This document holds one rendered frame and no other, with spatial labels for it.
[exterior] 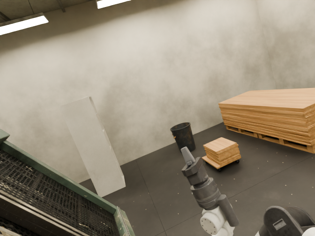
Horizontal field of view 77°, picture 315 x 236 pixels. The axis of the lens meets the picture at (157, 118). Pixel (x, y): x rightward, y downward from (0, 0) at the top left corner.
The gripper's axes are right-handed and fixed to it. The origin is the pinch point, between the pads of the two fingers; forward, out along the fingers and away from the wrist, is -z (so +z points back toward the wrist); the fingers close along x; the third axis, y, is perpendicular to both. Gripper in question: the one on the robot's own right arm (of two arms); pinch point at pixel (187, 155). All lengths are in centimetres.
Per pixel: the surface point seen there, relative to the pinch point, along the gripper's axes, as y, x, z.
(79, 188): 124, -56, -1
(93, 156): 275, -241, -30
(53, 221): 78, 4, 4
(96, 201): 122, -64, 17
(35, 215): 78, 10, -3
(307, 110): -92, -299, 58
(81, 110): 244, -232, -121
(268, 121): -41, -363, 62
